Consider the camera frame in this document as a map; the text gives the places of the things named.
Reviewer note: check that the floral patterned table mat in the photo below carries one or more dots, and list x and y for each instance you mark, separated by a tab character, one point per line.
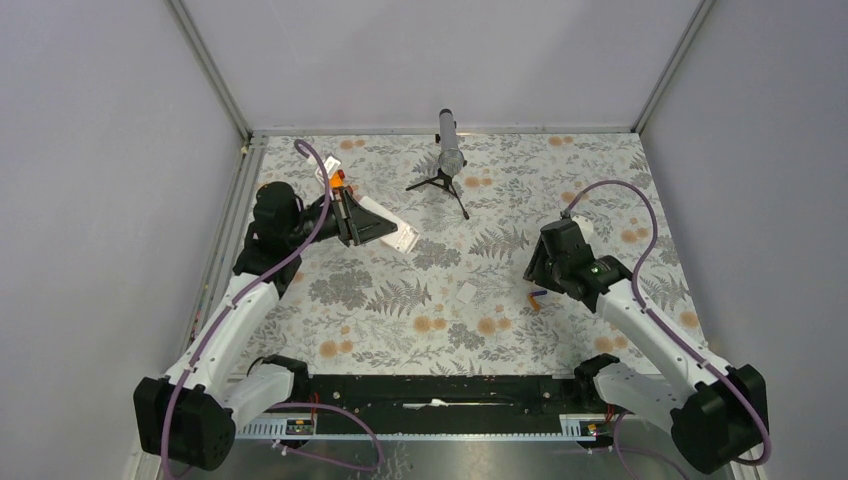
372	310

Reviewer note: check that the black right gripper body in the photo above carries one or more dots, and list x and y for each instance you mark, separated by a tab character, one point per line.
543	269

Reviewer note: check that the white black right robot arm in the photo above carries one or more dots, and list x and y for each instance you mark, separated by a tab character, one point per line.
713	411

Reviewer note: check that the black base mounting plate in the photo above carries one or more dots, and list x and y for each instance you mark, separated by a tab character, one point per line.
428	405

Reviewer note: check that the aluminium frame rail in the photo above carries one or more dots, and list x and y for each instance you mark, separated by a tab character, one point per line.
195	42

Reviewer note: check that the white remote battery cover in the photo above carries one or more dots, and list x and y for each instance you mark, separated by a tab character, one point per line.
466	292

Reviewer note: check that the white air conditioner remote control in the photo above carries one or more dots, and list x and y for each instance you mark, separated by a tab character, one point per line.
406	237

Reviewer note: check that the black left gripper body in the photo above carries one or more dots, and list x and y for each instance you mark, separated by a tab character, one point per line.
343	208

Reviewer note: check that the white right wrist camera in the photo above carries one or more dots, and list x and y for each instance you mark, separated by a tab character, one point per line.
586	226

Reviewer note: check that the orange battery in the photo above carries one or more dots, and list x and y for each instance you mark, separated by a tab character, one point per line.
533	302

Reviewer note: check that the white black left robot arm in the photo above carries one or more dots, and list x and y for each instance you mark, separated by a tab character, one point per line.
191	414

